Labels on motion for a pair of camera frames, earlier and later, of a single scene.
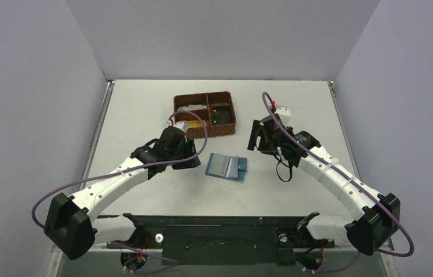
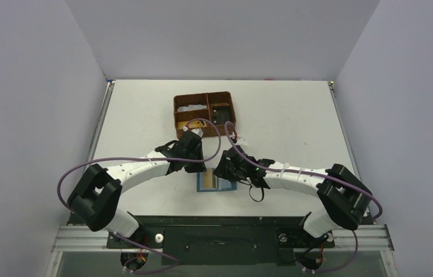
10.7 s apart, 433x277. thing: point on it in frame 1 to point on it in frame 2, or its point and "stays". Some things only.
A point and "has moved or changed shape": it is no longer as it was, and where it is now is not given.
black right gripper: (260, 135) to (223, 172)
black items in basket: (221, 115) stays
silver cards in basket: (191, 107) stays
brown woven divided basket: (217, 109) stays
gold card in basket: (194, 123) stays
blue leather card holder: (222, 165) has moved or changed shape
